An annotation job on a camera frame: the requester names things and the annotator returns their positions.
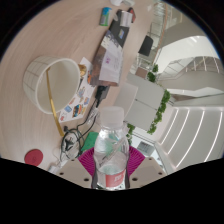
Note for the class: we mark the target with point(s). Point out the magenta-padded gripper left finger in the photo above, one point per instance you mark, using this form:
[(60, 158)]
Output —
[(74, 173)]

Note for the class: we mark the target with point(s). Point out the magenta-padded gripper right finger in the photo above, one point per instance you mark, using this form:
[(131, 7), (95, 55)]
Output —
[(148, 171)]

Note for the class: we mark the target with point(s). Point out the clear red-labelled water bottle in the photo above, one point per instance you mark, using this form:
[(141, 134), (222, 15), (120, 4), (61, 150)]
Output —
[(111, 156)]

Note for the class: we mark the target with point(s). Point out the flat round red coaster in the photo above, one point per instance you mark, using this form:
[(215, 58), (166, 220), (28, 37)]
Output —
[(33, 157)]

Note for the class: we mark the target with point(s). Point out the clear white-lidded shaker bottle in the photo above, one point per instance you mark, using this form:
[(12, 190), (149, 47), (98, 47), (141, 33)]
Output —
[(93, 116)]

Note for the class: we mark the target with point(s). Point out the colourful sticker sheet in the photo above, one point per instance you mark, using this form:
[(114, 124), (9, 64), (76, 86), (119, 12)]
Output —
[(78, 108)]

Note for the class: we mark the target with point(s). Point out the thin gold spoon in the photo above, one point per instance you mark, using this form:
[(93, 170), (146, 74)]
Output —
[(53, 106)]

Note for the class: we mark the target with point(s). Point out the white cabinet topped with plants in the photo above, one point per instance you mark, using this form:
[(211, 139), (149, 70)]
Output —
[(146, 100)]

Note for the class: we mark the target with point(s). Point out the white chair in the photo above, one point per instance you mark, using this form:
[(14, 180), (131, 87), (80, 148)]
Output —
[(126, 98)]

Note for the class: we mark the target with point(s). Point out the black power bank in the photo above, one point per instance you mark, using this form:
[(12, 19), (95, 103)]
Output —
[(101, 95)]

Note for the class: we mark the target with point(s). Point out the wooden planter with plants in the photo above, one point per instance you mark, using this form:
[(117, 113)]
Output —
[(148, 75)]

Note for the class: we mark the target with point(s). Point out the open printed booklet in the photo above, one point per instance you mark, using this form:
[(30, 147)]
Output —
[(108, 56)]

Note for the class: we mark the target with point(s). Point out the black office chair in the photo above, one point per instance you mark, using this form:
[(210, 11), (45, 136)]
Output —
[(146, 46)]

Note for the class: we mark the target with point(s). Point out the black notebook with white card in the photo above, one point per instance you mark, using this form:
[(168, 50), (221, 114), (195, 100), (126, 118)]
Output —
[(120, 31)]

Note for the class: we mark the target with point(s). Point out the dark red phone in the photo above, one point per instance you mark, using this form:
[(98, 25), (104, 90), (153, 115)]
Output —
[(131, 14)]

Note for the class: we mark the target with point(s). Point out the teal marker pen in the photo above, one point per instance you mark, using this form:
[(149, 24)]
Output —
[(105, 16)]

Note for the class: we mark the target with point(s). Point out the white computer mouse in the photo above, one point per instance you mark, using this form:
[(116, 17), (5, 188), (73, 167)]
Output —
[(116, 2)]

